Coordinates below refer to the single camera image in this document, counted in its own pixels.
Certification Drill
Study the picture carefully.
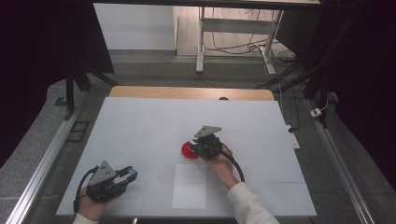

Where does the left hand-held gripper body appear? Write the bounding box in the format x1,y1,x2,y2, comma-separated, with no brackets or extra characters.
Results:
86,160,126,203

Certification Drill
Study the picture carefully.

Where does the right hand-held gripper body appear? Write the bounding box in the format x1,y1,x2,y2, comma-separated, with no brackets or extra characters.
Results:
193,125,224,161

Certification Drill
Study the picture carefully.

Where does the red petri dish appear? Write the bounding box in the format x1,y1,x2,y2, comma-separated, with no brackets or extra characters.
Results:
181,141,200,161

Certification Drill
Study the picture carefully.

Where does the person's left hand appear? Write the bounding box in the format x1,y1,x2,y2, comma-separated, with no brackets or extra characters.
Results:
76,186,119,222

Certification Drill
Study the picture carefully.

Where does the person's right hand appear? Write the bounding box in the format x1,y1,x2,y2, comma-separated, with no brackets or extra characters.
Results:
199,145,241,190

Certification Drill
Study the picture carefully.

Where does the white paper sheet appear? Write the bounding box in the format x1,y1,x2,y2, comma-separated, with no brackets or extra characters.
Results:
172,163,209,210

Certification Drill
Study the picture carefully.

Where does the large white board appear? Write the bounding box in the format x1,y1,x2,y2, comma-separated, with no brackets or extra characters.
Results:
55,96,318,218

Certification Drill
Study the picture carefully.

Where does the white power strip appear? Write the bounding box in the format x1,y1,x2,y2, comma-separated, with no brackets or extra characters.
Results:
285,124,301,150

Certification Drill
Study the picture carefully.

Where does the black metal stand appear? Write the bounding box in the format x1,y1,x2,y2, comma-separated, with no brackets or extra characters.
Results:
64,66,120,121
255,18,340,129

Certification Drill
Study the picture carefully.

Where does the black curtain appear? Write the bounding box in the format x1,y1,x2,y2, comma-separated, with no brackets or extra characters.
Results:
275,0,396,190
0,0,116,169

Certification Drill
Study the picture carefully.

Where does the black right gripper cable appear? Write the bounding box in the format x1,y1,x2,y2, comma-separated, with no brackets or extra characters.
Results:
219,142,247,184

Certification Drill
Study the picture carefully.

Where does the black floor socket frame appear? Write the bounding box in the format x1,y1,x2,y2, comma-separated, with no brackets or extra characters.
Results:
66,120,90,144

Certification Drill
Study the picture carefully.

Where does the aluminium rail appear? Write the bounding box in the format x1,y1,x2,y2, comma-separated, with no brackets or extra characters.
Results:
304,98,376,224
5,106,82,224

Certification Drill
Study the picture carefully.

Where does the tangle of floor cables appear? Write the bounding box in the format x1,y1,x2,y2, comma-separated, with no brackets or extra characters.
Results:
204,7,300,90

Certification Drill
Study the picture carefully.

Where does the white metal desk frame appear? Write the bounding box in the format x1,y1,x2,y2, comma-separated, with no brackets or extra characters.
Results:
195,6,285,77

